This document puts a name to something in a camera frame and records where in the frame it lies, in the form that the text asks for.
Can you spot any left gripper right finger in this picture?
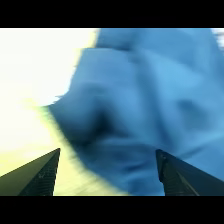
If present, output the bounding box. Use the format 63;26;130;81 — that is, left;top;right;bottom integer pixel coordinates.
155;148;224;197

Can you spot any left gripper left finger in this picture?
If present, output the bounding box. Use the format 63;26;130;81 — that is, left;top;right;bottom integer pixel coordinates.
0;148;61;197

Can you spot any blue T-shirt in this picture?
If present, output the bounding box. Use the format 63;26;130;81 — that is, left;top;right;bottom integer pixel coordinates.
42;28;224;197

